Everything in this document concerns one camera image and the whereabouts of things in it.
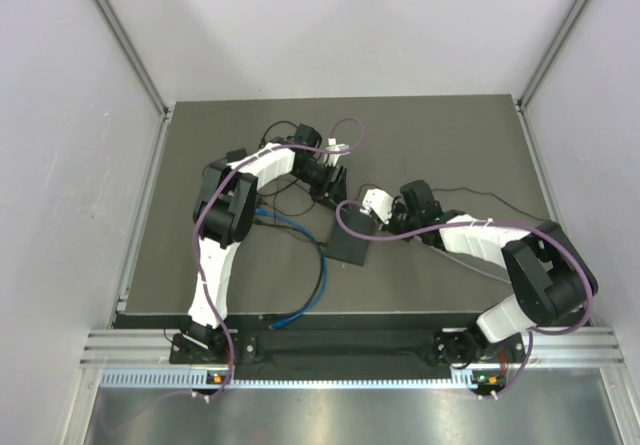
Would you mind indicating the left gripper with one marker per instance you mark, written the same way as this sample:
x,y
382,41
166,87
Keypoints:
x,y
337,189

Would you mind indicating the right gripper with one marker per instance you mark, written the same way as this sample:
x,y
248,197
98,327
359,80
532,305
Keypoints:
x,y
397,206

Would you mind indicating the black network switch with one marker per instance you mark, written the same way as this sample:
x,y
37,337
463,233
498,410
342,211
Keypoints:
x,y
346,248
246,219

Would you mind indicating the black power adapter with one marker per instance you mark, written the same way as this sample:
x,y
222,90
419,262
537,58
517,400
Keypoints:
x,y
236,155

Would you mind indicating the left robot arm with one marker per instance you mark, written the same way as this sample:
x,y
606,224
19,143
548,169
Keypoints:
x,y
224,214

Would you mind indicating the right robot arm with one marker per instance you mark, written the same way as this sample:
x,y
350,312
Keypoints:
x,y
549,278

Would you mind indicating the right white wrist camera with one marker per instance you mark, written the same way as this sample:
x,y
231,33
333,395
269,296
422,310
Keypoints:
x,y
379,204

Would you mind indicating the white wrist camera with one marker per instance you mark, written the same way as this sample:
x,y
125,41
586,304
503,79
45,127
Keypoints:
x,y
334,150
379,204

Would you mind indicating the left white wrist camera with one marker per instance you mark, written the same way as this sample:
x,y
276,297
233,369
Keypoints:
x,y
334,150

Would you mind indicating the right aluminium frame post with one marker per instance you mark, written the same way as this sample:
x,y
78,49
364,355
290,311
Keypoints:
x,y
551,53

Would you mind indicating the aluminium frame post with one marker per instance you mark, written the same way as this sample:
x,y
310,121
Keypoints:
x,y
131,55
551,53

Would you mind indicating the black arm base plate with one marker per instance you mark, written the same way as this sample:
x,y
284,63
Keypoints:
x,y
257,337

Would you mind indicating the slotted grey cable duct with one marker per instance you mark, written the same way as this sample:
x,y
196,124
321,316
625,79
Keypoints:
x,y
203,379

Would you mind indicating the aluminium front frame rail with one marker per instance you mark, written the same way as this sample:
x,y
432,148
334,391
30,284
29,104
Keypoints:
x,y
151,349

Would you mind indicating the left aluminium frame post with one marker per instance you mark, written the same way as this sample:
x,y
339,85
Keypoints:
x,y
131,55

